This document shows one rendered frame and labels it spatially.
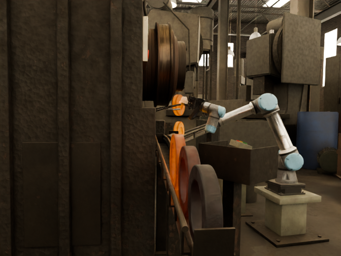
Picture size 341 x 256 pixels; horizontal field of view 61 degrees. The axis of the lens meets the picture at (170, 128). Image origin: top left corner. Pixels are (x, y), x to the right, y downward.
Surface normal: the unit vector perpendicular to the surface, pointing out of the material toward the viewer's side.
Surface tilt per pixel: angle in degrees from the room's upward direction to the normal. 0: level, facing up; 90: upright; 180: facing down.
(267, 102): 80
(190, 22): 90
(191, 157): 40
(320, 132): 90
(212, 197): 57
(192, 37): 90
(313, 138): 90
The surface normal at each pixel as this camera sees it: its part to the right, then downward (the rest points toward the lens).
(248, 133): 0.36, 0.06
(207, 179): 0.07, -0.79
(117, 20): 0.11, 0.06
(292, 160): -0.09, 0.12
